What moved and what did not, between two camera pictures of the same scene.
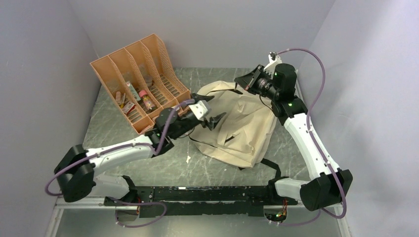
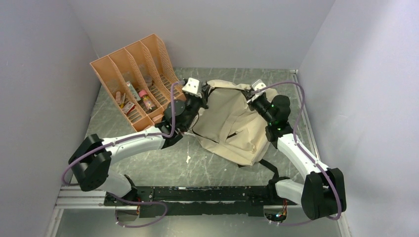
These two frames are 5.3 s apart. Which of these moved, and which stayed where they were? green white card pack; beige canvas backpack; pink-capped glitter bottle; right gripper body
Moved: right gripper body
Stayed: pink-capped glitter bottle; green white card pack; beige canvas backpack
